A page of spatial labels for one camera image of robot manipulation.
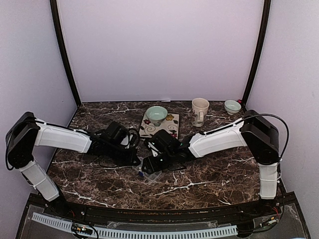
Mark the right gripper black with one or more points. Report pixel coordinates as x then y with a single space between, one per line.
151 166

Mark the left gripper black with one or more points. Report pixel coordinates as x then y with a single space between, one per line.
130 160

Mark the clear plastic pill organizer box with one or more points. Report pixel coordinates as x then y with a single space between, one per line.
148 177

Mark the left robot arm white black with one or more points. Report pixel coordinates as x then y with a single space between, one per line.
115 142

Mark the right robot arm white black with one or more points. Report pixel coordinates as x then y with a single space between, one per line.
253 130

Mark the square floral ceramic plate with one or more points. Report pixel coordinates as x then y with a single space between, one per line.
170 124

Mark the green ceramic bowl on plate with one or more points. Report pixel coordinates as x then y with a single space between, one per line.
156 115

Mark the beige ceramic mug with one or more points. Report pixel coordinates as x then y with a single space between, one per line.
200 108

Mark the small green bowl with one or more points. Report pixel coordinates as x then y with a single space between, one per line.
232 107

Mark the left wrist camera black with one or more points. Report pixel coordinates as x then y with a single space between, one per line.
133 139

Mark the black front table rail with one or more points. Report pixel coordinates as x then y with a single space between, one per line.
240 213

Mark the white slotted cable duct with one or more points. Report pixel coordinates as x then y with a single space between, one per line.
135 232

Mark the left black frame post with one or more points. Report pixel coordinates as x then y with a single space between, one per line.
63 51

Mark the black frame post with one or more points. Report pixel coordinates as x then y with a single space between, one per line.
63 51
258 51

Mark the right black frame post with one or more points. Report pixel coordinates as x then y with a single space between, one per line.
258 51

